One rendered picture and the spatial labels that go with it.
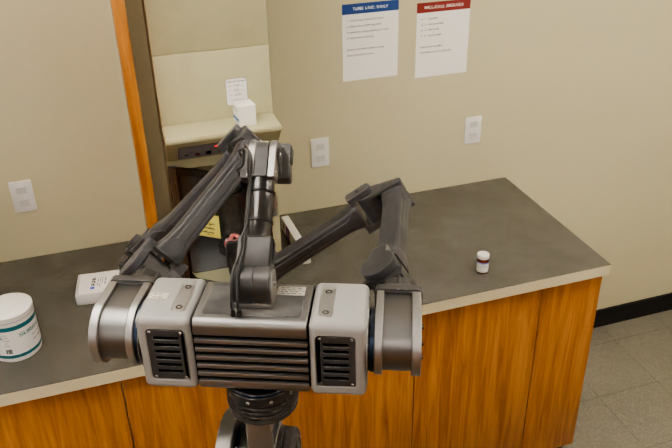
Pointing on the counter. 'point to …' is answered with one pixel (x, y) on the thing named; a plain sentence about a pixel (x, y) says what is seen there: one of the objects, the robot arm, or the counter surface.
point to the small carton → (244, 112)
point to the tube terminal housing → (209, 94)
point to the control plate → (198, 151)
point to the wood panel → (129, 80)
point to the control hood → (204, 134)
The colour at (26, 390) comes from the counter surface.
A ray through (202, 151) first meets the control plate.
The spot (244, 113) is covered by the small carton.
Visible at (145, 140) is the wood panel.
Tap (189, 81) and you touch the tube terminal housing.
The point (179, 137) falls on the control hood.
